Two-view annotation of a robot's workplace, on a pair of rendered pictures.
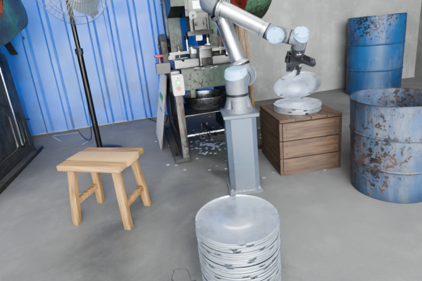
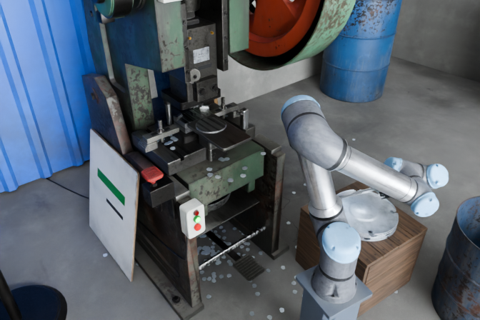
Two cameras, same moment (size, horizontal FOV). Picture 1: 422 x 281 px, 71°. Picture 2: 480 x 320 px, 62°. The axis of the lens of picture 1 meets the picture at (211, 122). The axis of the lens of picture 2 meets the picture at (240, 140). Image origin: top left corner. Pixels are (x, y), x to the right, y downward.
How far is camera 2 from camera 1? 1.27 m
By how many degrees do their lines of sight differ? 29
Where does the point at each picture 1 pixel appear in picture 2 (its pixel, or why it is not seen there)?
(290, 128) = (376, 268)
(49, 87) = not seen: outside the picture
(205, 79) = (222, 185)
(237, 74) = (353, 254)
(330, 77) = (297, 66)
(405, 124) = not seen: outside the picture
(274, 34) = (428, 207)
